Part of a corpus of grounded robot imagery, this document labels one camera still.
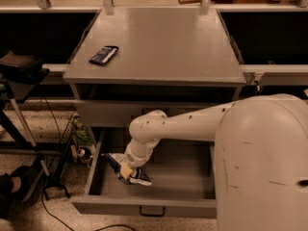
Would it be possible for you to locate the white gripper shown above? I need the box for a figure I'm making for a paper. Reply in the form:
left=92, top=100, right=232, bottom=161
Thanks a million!
left=120, top=140, right=156, bottom=180

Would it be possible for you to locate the blue chip bag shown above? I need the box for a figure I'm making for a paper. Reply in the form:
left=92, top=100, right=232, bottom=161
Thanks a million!
left=103, top=153, right=152, bottom=186

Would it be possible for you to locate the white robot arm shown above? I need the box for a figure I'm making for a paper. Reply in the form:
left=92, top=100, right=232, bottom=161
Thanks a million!
left=120, top=94, right=308, bottom=231

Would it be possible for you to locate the open grey lower drawer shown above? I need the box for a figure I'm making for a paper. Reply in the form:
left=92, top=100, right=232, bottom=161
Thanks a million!
left=71, top=128, right=217, bottom=218

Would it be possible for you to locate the grey upper drawer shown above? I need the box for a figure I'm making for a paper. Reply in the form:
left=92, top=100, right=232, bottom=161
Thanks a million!
left=75, top=100, right=231, bottom=128

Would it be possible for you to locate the grey drawer cabinet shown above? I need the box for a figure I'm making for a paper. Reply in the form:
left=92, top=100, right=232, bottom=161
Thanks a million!
left=64, top=7, right=245, bottom=141

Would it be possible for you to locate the black shoe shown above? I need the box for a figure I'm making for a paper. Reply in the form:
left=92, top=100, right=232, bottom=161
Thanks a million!
left=11, top=166, right=42, bottom=202

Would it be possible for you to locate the black tripod stand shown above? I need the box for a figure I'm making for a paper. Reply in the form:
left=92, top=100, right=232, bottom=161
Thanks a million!
left=0, top=50, right=71, bottom=200

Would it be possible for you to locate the wooden stick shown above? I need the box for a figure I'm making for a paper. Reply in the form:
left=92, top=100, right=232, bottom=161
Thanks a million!
left=178, top=0, right=216, bottom=5

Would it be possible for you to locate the black lower drawer handle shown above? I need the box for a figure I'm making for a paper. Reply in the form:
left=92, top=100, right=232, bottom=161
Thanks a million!
left=139, top=206, right=166, bottom=218

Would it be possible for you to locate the black wire basket with items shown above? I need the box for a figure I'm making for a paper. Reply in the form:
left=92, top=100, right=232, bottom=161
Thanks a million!
left=63, top=113, right=96, bottom=168

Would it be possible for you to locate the black floor cable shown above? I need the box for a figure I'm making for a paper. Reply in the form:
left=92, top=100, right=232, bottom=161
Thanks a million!
left=39, top=190, right=138, bottom=231

